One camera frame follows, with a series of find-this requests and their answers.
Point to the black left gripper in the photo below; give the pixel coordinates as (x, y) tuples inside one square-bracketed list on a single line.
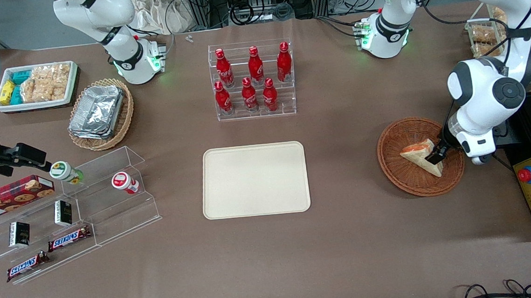
[(441, 149)]

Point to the triangular sandwich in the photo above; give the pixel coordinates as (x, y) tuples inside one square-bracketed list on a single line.
[(418, 154)]

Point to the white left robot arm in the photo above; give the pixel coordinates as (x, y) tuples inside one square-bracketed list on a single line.
[(490, 91)]

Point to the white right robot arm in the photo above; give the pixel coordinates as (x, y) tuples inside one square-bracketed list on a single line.
[(111, 15)]

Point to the round brown wicker basket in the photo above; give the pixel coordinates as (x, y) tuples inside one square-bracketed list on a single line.
[(413, 183)]

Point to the aluminium foil tray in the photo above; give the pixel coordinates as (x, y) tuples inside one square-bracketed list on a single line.
[(97, 109), (91, 135)]

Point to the oval light wicker basket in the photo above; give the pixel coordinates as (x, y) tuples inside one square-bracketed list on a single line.
[(126, 116)]

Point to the beige plastic tray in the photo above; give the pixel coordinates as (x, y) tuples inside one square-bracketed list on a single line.
[(253, 180)]

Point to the green lid drink bottle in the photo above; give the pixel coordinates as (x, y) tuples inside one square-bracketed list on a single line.
[(61, 171)]

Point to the red cookie box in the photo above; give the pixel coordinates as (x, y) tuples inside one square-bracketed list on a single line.
[(12, 197)]

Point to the white plastic bin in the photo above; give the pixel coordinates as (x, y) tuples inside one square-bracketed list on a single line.
[(33, 105)]

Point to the teal snack packet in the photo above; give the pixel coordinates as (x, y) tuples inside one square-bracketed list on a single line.
[(21, 76), (16, 95)]

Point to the clear rice cracker bag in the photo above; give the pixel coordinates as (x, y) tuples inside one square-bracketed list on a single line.
[(61, 79), (43, 84), (28, 90)]

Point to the small black box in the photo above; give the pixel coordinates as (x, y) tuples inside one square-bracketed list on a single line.
[(63, 212), (19, 234)]

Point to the yellow snack packet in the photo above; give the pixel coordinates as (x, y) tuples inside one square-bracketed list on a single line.
[(7, 92)]

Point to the red emergency stop button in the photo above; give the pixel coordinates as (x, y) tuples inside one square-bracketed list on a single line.
[(526, 175)]

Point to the Snickers chocolate bar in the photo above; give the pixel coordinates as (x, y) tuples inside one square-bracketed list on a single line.
[(68, 239), (26, 265)]

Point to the red lid drink bottle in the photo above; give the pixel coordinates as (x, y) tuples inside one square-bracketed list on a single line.
[(122, 180)]

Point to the clear acrylic stepped shelf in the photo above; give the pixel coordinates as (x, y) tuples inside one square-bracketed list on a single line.
[(120, 210), (44, 258)]

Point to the clear fried snack bag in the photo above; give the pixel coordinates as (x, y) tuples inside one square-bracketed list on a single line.
[(482, 34), (499, 15), (485, 50)]

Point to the clear acrylic bottle rack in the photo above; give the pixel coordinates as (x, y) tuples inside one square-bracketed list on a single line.
[(283, 108)]

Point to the red cola bottle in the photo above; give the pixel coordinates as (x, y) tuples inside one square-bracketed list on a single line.
[(284, 63), (224, 70), (249, 96), (223, 99), (255, 68), (270, 96)]

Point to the crumpled beige paper bag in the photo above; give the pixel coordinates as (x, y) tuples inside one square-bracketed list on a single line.
[(162, 13)]

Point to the small white clip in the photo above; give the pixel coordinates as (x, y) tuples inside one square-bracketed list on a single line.
[(189, 38)]

